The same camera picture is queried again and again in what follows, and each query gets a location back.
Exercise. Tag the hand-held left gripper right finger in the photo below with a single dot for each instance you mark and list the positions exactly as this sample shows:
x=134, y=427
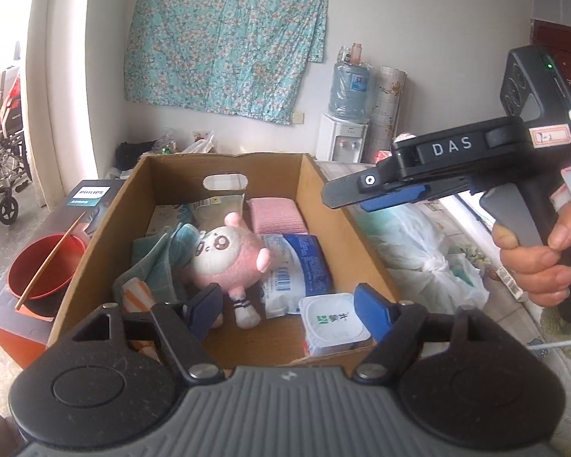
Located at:
x=371, y=309

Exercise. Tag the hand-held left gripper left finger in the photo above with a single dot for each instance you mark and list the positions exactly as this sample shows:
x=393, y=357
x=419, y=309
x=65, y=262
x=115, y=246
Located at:
x=204, y=307

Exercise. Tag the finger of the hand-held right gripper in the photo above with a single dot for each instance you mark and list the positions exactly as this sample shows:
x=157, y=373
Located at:
x=395, y=197

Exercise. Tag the white yogurt cup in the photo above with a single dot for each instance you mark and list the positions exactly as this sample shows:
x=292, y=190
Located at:
x=333, y=323

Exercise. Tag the pink plush toy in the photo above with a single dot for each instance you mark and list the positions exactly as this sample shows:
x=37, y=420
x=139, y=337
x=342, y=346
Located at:
x=223, y=257

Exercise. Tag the teal checked cloth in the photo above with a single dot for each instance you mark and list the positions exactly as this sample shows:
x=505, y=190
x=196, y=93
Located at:
x=157, y=266

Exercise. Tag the orange striped cloth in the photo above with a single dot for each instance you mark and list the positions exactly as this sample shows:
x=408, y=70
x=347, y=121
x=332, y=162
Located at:
x=138, y=297

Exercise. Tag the brown cardboard box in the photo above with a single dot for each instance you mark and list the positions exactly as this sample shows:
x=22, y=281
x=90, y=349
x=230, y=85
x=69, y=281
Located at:
x=276, y=338

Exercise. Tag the blue and white packet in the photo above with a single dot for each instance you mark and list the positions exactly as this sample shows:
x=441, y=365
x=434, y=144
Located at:
x=295, y=266

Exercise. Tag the pale printed tissue pack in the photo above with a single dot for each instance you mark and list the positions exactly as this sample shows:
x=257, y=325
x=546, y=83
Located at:
x=166, y=219

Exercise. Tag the pink ribbed cloth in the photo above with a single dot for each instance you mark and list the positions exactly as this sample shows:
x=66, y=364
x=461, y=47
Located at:
x=276, y=214

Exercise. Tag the person's right hand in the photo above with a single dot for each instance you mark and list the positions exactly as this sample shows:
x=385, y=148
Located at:
x=533, y=266

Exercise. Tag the pale green plastic bag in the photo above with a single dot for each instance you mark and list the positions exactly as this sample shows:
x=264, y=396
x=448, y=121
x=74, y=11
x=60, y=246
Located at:
x=409, y=243

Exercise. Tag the patterned paper roll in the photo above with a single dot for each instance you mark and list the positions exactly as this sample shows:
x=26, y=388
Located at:
x=385, y=104

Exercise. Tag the white water dispenser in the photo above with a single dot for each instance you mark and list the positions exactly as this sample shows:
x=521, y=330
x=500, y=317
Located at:
x=333, y=138

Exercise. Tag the green patterned cloth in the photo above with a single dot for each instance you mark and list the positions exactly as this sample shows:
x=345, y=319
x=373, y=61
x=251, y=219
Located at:
x=473, y=254

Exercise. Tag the pink bottle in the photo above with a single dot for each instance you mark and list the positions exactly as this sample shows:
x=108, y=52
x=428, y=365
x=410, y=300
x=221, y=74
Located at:
x=357, y=52

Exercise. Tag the long narrow box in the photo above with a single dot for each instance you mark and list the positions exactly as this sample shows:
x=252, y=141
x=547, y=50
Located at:
x=511, y=285

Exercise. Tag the clear jar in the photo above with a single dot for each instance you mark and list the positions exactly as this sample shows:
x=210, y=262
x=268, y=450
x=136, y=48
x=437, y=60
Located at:
x=345, y=54

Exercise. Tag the dark red door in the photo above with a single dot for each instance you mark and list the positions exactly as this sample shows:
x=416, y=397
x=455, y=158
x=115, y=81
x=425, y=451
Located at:
x=552, y=38

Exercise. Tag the wooden chopstick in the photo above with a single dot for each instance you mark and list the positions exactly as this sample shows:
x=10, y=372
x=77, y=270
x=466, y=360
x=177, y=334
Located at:
x=52, y=262

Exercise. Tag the clear plastic bags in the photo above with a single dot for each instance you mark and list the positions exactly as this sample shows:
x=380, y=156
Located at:
x=197, y=145

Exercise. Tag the black bag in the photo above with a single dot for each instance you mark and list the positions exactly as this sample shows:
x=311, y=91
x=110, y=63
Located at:
x=133, y=154

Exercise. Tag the red bowl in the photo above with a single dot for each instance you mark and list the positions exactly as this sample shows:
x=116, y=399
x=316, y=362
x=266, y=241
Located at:
x=38, y=271

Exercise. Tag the dark and orange appliance box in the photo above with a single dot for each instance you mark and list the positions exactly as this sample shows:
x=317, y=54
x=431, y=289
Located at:
x=9, y=333

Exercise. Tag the wheelchair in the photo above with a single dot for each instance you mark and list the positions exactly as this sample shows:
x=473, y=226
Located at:
x=4, y=162

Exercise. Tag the beige wall socket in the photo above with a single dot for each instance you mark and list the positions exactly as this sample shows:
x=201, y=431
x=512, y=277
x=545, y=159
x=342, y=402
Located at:
x=298, y=117

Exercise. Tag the teal floral wall cloth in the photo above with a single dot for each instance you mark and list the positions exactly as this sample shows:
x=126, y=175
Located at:
x=219, y=43

